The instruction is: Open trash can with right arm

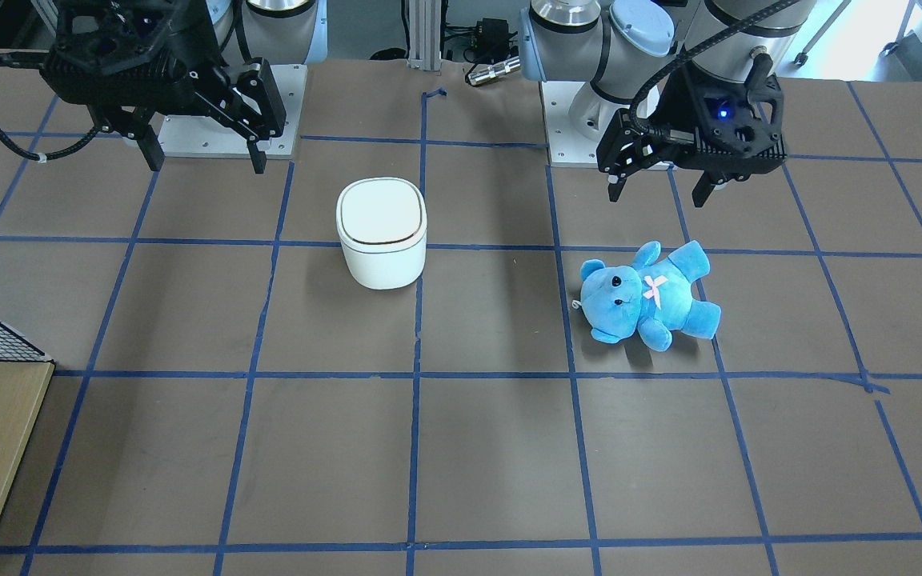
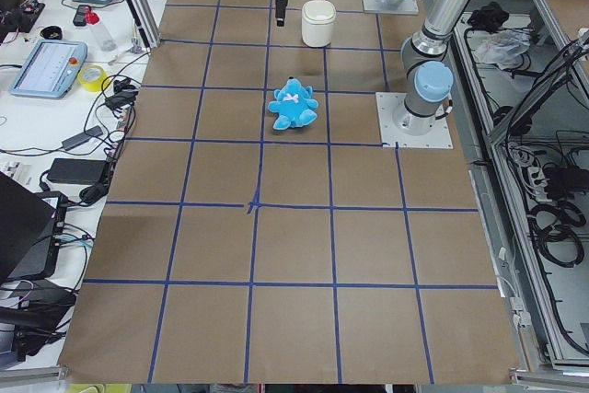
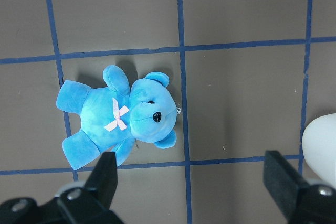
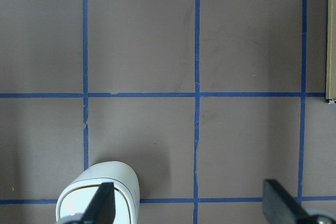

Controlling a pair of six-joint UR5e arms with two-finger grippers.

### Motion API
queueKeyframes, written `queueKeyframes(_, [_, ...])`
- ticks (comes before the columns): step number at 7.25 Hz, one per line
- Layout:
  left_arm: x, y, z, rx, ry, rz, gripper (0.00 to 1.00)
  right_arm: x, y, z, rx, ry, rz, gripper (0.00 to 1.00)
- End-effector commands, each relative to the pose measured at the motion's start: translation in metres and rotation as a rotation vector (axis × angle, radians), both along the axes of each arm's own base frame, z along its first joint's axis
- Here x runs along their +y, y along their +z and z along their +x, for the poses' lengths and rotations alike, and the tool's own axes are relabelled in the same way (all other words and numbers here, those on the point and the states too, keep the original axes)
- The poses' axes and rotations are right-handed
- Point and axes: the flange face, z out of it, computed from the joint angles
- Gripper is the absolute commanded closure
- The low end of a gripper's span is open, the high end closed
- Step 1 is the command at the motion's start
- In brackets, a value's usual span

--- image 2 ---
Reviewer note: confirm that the white trash can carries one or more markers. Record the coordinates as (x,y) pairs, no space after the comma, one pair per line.
(318,20)

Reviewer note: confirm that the blue plush toy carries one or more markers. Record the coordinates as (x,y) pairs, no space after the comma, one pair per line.
(294,105)

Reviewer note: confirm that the clear plastic bottle red cap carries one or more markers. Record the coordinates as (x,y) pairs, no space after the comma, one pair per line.
(101,34)

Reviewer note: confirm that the yellow tape roll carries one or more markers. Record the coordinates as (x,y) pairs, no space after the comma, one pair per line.
(92,78)

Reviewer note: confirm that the crumpled white cloth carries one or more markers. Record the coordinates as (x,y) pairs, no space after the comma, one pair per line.
(505,49)

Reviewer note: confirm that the black small bowl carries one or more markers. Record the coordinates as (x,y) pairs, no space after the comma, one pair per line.
(51,33)

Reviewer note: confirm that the teach pendant near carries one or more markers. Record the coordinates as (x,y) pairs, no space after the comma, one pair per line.
(50,70)

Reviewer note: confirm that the brown gridded table mat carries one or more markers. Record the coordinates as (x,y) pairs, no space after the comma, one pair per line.
(229,251)

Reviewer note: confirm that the black power adapter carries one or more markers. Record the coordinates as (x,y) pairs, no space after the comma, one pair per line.
(76,171)

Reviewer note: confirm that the black laptop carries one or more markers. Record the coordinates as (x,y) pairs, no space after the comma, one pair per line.
(30,226)

